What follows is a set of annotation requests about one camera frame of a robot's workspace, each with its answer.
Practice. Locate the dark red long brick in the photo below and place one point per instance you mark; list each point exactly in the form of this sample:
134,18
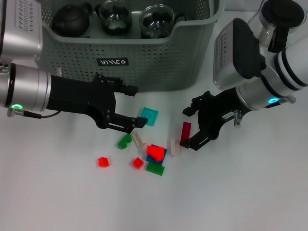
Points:
185,131

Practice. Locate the red sloped building brick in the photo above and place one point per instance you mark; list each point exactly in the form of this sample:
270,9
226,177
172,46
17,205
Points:
156,152

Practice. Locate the translucent white building brick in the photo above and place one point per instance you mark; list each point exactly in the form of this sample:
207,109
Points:
139,142

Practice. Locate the black clay teapot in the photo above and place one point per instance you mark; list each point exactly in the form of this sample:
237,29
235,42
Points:
71,21

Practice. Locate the grey-green perforated storage bin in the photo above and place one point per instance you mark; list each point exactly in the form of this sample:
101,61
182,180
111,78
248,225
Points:
168,62

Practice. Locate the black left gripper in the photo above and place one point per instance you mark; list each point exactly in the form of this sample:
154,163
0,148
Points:
77,98

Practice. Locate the teal square building brick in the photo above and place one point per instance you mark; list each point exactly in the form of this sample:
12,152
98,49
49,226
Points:
151,114

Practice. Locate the blue building brick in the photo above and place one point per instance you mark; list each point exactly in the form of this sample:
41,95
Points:
149,159

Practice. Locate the green flat building brick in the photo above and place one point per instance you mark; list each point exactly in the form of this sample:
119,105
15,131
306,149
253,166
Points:
155,169

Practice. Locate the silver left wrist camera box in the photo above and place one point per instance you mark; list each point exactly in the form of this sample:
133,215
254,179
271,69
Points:
21,31

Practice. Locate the small red building brick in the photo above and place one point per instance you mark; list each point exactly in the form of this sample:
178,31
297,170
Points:
137,163
103,161

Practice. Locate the pale pink building brick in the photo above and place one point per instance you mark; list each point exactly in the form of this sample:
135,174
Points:
173,148

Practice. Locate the green notched building brick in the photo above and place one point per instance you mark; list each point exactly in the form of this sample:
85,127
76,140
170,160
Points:
124,142

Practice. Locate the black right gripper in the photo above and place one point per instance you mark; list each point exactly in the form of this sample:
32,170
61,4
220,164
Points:
216,110

